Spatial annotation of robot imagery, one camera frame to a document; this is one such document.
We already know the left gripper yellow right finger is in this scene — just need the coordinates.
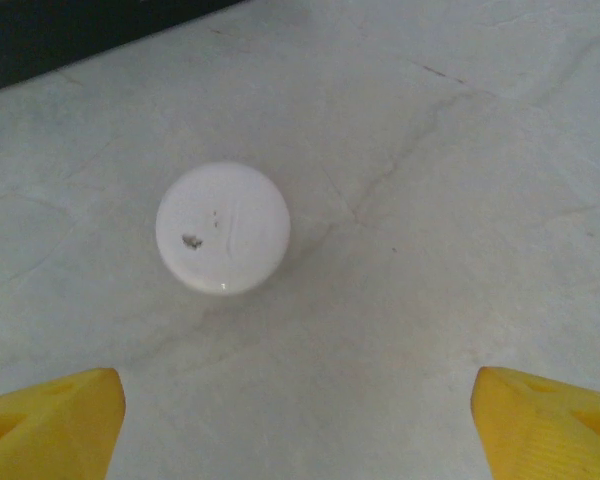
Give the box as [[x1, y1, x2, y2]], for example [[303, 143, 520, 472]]
[[471, 365, 600, 480]]

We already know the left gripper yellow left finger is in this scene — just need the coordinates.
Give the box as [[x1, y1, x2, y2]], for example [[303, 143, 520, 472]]
[[0, 367, 127, 480]]

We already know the round white earbud case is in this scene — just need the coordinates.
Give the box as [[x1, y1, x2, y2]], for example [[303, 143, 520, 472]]
[[154, 160, 293, 298]]

